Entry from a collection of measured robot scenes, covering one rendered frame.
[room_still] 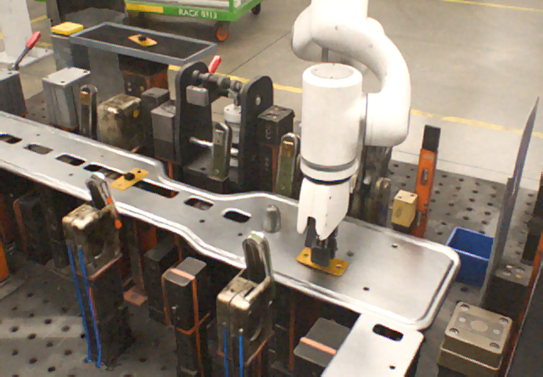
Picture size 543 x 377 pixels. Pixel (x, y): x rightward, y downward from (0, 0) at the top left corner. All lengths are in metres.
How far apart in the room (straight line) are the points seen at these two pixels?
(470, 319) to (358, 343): 0.16
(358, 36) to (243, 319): 0.45
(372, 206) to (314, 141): 0.32
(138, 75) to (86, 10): 2.39
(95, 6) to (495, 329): 3.39
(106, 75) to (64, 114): 2.60
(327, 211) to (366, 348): 0.21
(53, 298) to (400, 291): 0.83
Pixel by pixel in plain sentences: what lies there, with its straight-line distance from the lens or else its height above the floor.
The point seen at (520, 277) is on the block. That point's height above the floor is 1.08.
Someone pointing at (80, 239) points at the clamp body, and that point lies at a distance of 1.15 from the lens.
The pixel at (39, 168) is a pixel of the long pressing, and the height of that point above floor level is 1.00.
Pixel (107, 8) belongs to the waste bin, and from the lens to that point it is 4.01.
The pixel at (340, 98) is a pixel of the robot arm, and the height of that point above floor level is 1.32.
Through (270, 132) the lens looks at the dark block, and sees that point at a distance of 1.29.
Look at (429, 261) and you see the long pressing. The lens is 1.11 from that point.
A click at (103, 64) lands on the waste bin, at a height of 0.26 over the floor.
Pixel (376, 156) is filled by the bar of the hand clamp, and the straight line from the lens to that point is 1.15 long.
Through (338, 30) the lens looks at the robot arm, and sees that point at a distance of 0.96.
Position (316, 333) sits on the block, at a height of 0.98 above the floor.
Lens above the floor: 1.67
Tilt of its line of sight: 30 degrees down
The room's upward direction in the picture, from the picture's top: straight up
